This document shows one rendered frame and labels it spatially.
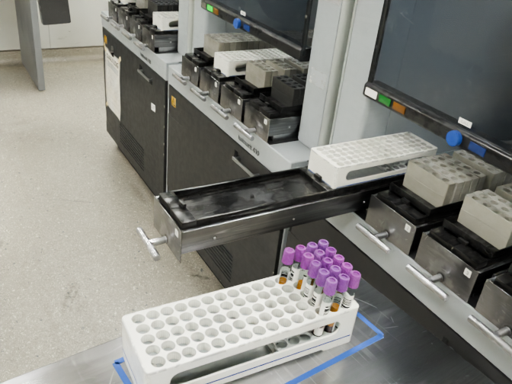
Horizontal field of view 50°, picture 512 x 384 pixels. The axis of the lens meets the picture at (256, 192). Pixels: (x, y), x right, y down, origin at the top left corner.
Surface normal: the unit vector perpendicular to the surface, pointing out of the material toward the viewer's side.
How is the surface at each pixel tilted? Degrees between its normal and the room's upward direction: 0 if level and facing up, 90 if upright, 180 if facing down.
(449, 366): 0
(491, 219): 90
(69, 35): 90
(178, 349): 0
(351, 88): 90
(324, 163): 90
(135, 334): 0
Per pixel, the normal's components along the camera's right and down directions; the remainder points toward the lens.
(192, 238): 0.50, 0.47
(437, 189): -0.86, 0.18
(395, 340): 0.10, -0.86
